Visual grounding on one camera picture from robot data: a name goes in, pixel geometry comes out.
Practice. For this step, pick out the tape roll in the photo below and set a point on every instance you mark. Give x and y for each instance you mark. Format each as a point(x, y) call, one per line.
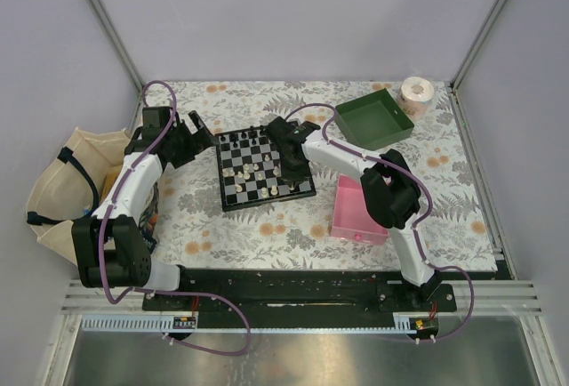
point(415, 96)

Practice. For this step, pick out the pink plastic box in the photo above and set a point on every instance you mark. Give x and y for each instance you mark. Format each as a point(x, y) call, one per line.
point(351, 221)

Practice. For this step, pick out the floral tablecloth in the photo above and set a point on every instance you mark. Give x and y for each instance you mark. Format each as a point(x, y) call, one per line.
point(192, 230)

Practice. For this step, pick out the black and grey chessboard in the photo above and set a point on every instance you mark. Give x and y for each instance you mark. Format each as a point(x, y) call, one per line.
point(249, 171)

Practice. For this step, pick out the beige tote bag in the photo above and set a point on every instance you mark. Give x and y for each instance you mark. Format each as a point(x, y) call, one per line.
point(66, 188)

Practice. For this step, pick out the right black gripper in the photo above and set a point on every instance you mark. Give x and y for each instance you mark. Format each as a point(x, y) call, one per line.
point(297, 177)

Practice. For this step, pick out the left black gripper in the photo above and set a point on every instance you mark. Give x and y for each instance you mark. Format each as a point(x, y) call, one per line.
point(198, 141)

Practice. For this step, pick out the green plastic box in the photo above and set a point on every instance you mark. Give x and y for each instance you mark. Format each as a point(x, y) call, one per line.
point(373, 121)

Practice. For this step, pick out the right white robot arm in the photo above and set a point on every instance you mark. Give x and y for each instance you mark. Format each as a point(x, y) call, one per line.
point(391, 192)

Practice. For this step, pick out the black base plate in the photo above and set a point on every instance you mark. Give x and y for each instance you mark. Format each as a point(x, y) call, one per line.
point(385, 291)

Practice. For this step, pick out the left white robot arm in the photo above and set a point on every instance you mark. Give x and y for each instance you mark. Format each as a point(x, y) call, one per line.
point(109, 246)

